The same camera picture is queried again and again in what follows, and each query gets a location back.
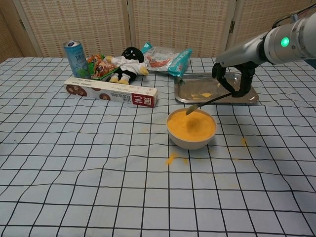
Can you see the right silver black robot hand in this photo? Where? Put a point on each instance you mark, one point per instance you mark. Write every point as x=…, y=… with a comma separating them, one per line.
x=242, y=54

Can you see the black plush doll white robe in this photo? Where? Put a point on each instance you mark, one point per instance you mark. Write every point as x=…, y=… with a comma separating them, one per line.
x=128, y=66

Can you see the stainless steel tray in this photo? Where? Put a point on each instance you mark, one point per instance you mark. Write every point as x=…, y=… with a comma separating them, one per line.
x=195, y=86

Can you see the dark metal spoon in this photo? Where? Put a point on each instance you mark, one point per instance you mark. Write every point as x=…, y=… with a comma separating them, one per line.
x=191, y=109

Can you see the blue checked tablecloth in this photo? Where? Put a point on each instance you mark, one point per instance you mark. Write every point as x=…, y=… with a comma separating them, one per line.
x=98, y=172

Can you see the white cling film box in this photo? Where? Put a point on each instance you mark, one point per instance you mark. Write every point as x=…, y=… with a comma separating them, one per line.
x=98, y=90

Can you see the blue drink can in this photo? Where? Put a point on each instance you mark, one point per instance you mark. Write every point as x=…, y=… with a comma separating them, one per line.
x=76, y=59

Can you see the teal clear food bag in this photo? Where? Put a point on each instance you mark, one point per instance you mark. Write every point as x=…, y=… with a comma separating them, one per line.
x=172, y=61

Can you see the beige bowl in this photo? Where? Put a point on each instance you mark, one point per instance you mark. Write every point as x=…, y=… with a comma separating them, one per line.
x=191, y=145

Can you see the woven folding screen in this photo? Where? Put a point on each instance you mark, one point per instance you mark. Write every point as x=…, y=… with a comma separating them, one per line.
x=172, y=24

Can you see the green orange snack bag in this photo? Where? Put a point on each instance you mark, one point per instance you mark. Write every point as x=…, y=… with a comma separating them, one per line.
x=101, y=67

